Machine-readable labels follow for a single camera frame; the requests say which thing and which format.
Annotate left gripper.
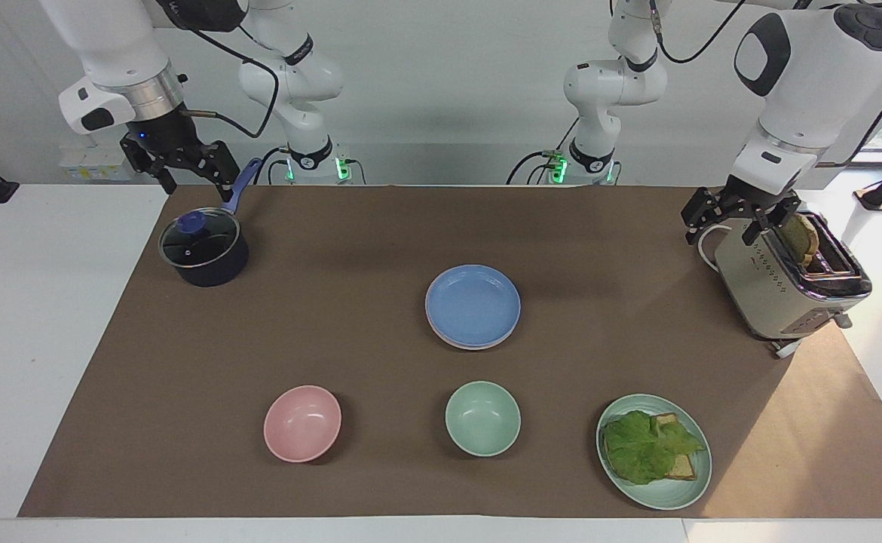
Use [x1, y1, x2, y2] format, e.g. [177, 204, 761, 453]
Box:
[681, 175, 802, 247]

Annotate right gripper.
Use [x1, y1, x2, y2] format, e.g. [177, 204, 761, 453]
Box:
[120, 106, 240, 203]

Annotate bread slice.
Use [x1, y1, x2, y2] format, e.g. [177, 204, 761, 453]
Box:
[779, 215, 820, 269]

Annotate glass lid with blue knob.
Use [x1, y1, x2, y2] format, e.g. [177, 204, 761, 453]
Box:
[159, 208, 241, 270]

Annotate silver toaster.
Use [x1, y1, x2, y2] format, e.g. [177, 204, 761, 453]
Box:
[712, 211, 874, 360]

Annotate white power strip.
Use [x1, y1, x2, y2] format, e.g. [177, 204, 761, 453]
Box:
[59, 146, 137, 183]

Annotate dark blue saucepan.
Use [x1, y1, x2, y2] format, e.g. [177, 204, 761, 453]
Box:
[158, 157, 263, 288]

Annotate green lettuce leaf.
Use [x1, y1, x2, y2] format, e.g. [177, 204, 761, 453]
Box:
[602, 410, 706, 486]

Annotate toast slice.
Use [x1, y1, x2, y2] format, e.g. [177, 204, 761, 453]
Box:
[652, 413, 699, 481]

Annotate blue plate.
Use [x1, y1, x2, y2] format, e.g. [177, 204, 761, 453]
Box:
[425, 264, 522, 348]

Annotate pink bowl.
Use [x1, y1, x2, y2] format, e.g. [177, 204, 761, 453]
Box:
[263, 385, 342, 463]

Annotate green plate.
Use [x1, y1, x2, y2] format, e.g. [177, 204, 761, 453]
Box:
[596, 394, 713, 511]

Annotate green bowl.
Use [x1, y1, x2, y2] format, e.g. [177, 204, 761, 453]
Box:
[445, 381, 522, 458]

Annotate white toaster cord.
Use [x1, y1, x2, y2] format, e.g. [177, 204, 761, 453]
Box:
[697, 224, 733, 273]

